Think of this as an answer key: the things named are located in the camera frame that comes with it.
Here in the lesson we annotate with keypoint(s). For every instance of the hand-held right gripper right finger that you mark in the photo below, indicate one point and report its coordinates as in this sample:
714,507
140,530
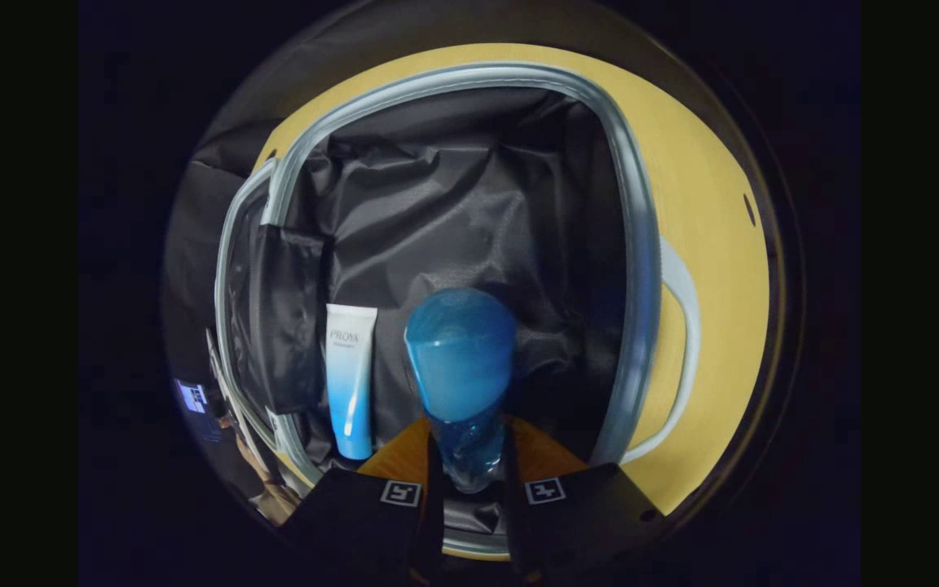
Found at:
512,530

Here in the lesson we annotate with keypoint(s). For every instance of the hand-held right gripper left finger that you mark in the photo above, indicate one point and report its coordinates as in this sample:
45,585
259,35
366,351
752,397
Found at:
434,530

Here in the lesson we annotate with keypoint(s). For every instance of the white and blue cream tube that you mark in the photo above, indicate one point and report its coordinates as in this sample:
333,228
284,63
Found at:
350,383

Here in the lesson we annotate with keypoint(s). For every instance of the blue skin care bottle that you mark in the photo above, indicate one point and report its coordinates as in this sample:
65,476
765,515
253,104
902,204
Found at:
460,359

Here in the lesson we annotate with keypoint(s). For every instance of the small pale grey suitcase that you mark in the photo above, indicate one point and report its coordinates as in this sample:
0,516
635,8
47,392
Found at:
478,204

